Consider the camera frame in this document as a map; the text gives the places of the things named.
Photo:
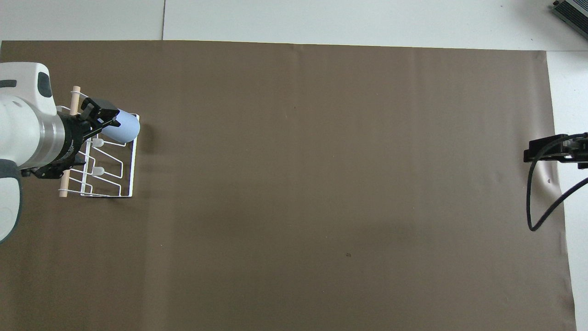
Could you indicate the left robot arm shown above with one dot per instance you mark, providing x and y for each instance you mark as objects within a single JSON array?
[{"x": 23, "y": 124}]

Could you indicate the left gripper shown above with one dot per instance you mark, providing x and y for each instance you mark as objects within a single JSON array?
[{"x": 73, "y": 135}]

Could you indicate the grey ribbed metal box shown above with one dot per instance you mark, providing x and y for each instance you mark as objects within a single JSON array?
[{"x": 574, "y": 10}]

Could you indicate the light blue cup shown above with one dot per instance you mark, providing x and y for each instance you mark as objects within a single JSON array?
[{"x": 125, "y": 127}]

